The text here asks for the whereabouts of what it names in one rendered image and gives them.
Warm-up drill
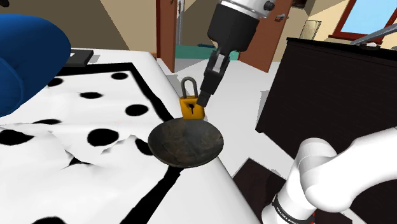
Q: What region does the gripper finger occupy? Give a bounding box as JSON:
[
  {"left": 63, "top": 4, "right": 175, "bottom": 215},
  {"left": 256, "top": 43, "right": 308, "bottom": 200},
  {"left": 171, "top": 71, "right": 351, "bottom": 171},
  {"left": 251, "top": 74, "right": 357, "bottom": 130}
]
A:
[{"left": 196, "top": 48, "right": 232, "bottom": 108}]

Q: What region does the brown door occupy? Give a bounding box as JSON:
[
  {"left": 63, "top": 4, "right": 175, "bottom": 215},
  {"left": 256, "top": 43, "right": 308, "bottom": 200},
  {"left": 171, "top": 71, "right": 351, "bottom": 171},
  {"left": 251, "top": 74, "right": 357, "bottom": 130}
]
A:
[{"left": 238, "top": 0, "right": 294, "bottom": 74}]

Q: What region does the yellow padlock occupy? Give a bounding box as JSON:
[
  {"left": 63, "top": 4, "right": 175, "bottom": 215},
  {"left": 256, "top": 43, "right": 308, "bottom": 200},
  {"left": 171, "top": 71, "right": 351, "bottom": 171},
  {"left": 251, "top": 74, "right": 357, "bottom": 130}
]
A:
[{"left": 179, "top": 76, "right": 206, "bottom": 122}]

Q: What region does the dark round bowl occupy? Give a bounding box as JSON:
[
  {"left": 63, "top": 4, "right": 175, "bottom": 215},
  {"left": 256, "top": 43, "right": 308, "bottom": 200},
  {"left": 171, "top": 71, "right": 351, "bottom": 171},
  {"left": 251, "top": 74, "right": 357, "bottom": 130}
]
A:
[{"left": 147, "top": 118, "right": 225, "bottom": 169}]

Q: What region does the dark chest of drawers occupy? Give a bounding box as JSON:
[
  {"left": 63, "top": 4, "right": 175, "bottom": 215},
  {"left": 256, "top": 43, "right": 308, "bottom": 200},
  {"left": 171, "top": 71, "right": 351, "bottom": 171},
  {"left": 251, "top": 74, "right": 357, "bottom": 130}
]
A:
[{"left": 255, "top": 37, "right": 397, "bottom": 160}]

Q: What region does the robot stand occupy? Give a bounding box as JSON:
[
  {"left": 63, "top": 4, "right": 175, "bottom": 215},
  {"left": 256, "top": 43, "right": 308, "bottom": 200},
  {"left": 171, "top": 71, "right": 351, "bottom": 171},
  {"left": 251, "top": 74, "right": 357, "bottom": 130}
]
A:
[{"left": 232, "top": 157, "right": 397, "bottom": 224}]

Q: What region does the black flat box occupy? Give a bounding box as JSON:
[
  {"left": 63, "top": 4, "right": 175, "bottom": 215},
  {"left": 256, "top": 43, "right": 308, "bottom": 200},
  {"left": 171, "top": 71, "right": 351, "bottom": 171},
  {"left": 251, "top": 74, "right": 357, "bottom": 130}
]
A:
[{"left": 63, "top": 49, "right": 94, "bottom": 67}]

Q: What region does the red framed window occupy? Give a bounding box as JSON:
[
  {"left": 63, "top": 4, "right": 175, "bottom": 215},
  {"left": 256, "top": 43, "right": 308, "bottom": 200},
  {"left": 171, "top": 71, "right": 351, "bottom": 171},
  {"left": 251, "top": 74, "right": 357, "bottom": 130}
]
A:
[{"left": 328, "top": 0, "right": 397, "bottom": 45}]

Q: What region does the grey metal bar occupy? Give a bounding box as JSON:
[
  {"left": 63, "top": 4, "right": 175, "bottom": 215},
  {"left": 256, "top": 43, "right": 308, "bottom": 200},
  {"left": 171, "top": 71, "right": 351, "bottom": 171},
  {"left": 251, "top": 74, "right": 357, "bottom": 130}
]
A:
[{"left": 349, "top": 25, "right": 397, "bottom": 46}]

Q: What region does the white bed with black dots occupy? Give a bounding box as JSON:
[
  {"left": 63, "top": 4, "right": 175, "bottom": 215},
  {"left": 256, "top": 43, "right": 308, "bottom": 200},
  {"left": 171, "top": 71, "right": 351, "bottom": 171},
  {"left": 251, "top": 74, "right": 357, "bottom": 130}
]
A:
[{"left": 0, "top": 48, "right": 262, "bottom": 224}]

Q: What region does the blue pillow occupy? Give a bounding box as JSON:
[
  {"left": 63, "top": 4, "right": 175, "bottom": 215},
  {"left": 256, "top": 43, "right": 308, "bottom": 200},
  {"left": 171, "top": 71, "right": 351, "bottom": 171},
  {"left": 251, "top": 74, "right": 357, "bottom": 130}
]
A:
[{"left": 0, "top": 13, "right": 73, "bottom": 118}]

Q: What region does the pale wall picture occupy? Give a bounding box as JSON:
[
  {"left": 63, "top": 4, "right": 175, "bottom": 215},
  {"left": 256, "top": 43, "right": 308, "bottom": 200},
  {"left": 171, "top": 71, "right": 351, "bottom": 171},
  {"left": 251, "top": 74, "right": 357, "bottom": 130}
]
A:
[{"left": 298, "top": 19, "right": 323, "bottom": 41}]

